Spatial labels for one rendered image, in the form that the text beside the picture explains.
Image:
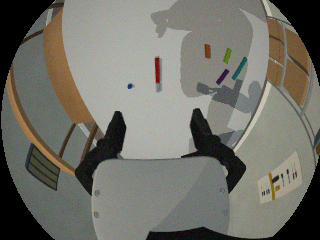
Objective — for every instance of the orange rod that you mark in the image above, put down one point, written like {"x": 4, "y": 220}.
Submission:
{"x": 207, "y": 51}

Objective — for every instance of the turquoise rod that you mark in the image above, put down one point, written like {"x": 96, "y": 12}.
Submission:
{"x": 239, "y": 68}

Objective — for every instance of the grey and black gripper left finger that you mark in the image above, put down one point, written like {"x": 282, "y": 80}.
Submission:
{"x": 106, "y": 148}

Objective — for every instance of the purple rod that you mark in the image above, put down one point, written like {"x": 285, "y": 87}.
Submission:
{"x": 222, "y": 76}

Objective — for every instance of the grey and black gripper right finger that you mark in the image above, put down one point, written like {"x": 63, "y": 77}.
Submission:
{"x": 214, "y": 148}

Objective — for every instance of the lime green rod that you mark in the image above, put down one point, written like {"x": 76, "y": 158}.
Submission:
{"x": 227, "y": 54}

